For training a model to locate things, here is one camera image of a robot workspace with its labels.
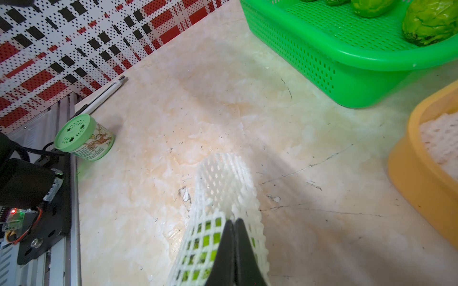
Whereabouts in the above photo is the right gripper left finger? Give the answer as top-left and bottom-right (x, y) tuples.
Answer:
(205, 220), (235, 286)

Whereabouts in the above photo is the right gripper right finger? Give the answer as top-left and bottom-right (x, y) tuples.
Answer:
(234, 219), (267, 286)

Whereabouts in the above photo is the custard apple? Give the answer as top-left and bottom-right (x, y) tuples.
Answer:
(402, 0), (458, 46)
(171, 218), (223, 286)
(351, 0), (397, 18)
(325, 0), (351, 7)

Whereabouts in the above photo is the green basket with apples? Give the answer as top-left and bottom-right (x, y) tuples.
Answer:
(241, 1), (458, 108)

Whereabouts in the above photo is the yellow tray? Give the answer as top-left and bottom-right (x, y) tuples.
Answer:
(388, 91), (458, 248)

